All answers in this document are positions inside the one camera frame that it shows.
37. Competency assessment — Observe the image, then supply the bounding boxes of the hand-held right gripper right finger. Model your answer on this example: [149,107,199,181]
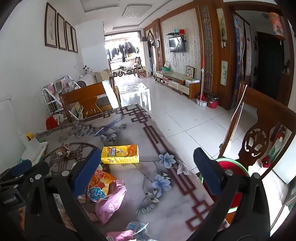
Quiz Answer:
[187,147,271,241]

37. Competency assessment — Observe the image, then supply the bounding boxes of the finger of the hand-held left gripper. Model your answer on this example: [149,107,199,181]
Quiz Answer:
[5,159,33,178]

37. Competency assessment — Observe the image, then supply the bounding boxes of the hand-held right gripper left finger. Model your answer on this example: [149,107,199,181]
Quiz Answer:
[24,148,109,241]

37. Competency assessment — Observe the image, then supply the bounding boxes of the orange snack wrapper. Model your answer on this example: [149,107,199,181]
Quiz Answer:
[87,170,117,203]

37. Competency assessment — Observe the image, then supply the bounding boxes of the red bin with green rim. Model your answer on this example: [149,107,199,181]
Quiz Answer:
[199,158,250,223]

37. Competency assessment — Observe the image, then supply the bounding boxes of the reddish paper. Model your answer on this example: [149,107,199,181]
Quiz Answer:
[58,142,72,158]

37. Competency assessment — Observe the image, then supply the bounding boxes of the yellow drink carton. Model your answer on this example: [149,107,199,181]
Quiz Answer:
[101,144,140,164]

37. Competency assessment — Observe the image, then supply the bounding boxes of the pink plastic wrapper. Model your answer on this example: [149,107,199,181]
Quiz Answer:
[95,178,127,225]

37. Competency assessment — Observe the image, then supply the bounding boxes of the colourful printed pack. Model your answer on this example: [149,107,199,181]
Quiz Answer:
[21,142,48,163]

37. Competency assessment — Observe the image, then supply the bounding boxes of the red bag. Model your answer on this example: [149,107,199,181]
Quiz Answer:
[46,116,59,130]

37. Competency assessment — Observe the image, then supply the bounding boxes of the red bucket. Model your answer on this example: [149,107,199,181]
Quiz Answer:
[207,94,219,109]

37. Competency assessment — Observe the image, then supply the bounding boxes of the mop with white base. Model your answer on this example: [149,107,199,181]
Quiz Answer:
[196,67,207,107]

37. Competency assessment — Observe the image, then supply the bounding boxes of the small pink wrapper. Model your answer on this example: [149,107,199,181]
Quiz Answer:
[106,229,134,241]

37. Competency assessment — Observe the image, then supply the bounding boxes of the green detergent bottle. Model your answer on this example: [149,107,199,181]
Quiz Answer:
[268,137,285,163]

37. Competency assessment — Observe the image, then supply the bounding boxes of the white book rack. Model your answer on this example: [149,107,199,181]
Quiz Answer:
[42,79,81,116]

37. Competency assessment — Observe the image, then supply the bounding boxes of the blue white wrapper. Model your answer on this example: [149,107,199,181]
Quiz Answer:
[126,222,148,237]

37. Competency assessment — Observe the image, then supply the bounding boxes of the wooden bench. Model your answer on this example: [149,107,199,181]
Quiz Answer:
[59,80,121,122]

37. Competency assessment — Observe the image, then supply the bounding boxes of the carved wooden chair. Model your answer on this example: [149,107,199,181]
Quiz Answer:
[218,87,296,186]

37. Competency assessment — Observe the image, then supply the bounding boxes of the wooden television cabinet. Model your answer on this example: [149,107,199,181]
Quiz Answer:
[155,71,201,100]

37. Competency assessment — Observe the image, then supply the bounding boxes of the white coffee table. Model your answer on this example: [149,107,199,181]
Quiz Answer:
[118,83,152,111]

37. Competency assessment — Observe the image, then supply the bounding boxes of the child balance bike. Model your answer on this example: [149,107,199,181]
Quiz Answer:
[117,66,133,77]

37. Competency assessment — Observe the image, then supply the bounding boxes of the hanging dark clothes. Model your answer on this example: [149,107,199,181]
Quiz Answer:
[106,42,139,62]

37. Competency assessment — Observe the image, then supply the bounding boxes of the white standing air conditioner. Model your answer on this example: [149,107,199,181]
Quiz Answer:
[142,38,152,78]

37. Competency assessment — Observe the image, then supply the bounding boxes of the hanging scroll picture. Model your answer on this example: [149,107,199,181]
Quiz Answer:
[216,8,227,42]

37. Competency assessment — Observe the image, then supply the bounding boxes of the red hanging decoration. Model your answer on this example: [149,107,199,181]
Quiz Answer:
[269,11,285,40]

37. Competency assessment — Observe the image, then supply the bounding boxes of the white bead cord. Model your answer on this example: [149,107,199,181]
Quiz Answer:
[222,85,248,149]

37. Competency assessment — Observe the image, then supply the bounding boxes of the green plant wall picture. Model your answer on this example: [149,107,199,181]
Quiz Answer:
[221,61,228,85]

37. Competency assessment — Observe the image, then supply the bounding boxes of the wall television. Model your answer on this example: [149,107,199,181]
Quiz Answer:
[169,36,186,53]

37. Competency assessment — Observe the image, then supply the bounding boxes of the small framed wall picture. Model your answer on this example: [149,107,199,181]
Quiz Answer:
[71,26,78,54]

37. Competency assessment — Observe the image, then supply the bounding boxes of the large framed wall picture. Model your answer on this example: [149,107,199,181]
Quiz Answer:
[45,2,58,49]

